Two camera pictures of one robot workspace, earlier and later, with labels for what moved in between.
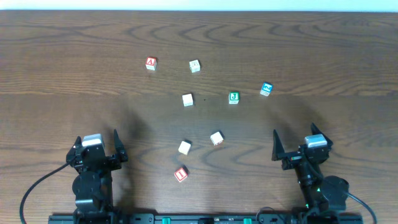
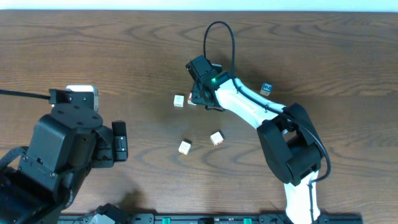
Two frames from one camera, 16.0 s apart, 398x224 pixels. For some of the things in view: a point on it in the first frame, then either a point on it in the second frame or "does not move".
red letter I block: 181,174 → 189,98
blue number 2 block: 267,89 does not move
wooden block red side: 217,139 does not move
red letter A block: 151,63 → 178,101
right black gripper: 298,155 → 203,97
